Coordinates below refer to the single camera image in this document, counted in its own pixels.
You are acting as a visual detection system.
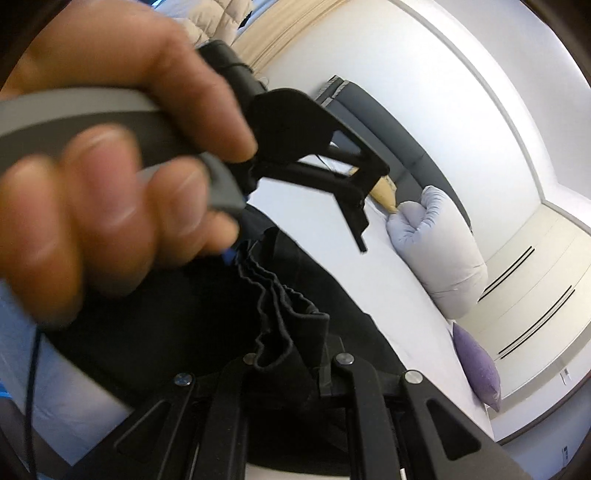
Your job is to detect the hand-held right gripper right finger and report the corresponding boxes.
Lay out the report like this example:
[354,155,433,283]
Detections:
[318,339,532,480]

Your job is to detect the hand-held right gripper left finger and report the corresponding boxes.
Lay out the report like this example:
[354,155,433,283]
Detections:
[81,353,259,480]

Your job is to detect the black pants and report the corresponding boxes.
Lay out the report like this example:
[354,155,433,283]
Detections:
[44,205,409,467]

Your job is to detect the person's left hand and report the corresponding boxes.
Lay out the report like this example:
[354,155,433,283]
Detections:
[0,4,258,326]

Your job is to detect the beige curtain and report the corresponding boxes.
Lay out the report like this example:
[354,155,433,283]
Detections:
[235,0,342,75]

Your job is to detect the dark grey padded headboard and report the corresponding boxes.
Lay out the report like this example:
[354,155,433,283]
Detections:
[316,76,472,232]

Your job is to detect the bed with white sheet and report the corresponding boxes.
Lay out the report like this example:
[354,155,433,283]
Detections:
[0,175,497,467]

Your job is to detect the yellow cushion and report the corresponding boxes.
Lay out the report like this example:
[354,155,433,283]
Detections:
[348,168,398,213]

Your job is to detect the purple cushion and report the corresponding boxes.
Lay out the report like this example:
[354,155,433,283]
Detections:
[452,322,502,411]

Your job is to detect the beige puffer jacket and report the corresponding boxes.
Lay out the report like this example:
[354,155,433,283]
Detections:
[182,0,252,47]

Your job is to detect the folded white duvet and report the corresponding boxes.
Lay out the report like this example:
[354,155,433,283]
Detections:
[387,185,489,319]

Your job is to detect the white wardrobe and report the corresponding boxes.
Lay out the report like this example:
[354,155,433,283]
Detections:
[455,198,591,402]

